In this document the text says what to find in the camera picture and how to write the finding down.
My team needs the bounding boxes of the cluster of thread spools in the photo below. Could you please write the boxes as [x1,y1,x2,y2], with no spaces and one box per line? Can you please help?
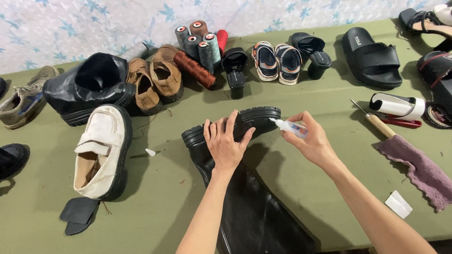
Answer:
[173,20,229,90]

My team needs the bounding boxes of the purple cloth rag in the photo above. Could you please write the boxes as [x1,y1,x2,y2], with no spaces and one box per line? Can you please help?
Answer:
[374,135,452,212]

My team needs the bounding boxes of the black strappy heeled sandal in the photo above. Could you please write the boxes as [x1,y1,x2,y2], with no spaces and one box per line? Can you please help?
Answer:
[398,8,452,52]

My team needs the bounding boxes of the black block-heel sandal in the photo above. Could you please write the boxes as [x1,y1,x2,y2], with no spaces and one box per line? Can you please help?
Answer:
[291,32,333,80]
[221,47,249,99]

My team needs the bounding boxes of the person's right hand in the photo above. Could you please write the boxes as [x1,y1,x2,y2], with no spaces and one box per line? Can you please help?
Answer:
[281,111,339,171]

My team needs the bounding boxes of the white loafer with black sole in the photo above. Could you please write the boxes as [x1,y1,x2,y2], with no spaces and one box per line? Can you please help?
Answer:
[73,104,133,202]

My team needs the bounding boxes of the red-handled pliers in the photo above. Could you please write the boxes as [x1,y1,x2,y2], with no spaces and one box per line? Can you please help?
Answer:
[375,112,423,129]

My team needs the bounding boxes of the small white glue bottle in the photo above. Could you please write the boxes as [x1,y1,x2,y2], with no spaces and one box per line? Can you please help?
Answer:
[270,118,309,139]

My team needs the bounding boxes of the black slide sandal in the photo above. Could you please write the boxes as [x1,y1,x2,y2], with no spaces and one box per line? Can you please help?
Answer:
[342,27,403,89]

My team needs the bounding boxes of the white paper piece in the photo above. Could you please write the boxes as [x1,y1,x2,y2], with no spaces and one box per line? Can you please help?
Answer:
[384,190,413,219]

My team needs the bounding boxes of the person's left hand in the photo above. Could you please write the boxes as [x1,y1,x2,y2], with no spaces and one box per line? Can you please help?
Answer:
[204,109,256,173]

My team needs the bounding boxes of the tall black leather boot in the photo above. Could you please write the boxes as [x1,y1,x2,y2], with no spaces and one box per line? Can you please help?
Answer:
[181,107,318,254]

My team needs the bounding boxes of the black leather scraps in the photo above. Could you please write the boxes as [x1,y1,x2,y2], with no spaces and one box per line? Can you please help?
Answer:
[59,197,100,236]

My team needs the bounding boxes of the black fabric shoe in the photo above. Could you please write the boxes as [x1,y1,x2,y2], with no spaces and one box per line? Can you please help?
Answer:
[0,143,31,181]

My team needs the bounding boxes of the round shoe polish tin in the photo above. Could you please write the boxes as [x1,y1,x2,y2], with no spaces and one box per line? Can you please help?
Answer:
[423,104,452,130]

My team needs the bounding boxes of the white shoe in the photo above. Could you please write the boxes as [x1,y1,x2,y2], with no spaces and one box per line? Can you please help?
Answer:
[433,4,452,26]

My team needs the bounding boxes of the olive green table cover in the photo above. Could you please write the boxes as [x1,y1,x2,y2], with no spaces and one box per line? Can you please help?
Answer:
[0,18,452,254]

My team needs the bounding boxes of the black leather ankle boot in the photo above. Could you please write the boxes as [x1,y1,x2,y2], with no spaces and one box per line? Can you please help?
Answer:
[43,52,137,127]

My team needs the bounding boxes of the awl with wooden handle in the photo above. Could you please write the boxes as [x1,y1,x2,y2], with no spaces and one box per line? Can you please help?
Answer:
[350,99,397,139]

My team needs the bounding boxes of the grey worn sneaker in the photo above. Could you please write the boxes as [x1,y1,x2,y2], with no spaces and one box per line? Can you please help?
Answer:
[0,66,61,130]

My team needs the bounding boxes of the white and black tube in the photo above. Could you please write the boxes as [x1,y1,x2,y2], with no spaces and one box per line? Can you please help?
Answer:
[369,92,426,121]

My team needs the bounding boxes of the black shoe with red stripe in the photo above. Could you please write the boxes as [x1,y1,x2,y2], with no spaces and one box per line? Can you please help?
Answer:
[417,51,452,118]

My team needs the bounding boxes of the brown suede shoe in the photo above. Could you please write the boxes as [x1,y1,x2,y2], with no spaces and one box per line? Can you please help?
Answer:
[150,44,184,104]
[126,58,164,116]

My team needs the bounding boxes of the small navy child's sandal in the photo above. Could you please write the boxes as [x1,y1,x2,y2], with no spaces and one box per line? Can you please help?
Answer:
[251,41,280,82]
[275,43,303,86]

